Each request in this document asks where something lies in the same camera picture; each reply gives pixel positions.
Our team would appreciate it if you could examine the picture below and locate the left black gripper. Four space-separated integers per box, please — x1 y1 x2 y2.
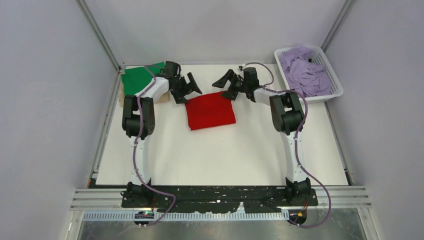
170 73 202 105

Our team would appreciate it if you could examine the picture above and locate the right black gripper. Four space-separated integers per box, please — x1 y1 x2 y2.
212 69 249 101

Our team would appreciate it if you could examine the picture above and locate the red t shirt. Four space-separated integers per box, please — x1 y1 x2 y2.
184 92 236 131

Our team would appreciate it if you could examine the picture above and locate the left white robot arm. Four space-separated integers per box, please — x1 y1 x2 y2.
121 61 202 207

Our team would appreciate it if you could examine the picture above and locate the folded beige t shirt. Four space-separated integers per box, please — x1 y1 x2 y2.
118 92 170 107

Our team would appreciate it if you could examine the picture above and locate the folded green t shirt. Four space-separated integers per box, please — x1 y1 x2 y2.
120 61 165 97

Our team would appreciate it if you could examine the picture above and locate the black garment in basket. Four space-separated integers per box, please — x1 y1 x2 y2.
290 89 299 98

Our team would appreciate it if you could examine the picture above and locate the lilac t shirt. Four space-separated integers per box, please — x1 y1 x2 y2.
278 44 331 98

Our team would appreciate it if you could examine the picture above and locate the white plastic basket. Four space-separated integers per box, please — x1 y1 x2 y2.
274 44 344 103

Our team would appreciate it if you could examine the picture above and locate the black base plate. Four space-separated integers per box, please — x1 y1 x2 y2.
120 183 318 214

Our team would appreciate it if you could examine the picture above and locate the left aluminium frame post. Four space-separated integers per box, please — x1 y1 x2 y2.
75 0 126 73

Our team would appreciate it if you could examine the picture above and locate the aluminium frame post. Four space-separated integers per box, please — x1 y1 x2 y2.
75 0 126 73
321 0 357 52

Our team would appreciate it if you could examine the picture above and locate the right aluminium frame post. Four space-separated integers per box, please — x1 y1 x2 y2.
321 0 357 52

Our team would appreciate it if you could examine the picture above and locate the white slotted cable duct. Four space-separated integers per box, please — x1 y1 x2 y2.
82 209 289 222

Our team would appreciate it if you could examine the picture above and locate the aluminium front rail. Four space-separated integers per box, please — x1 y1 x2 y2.
70 186 372 211

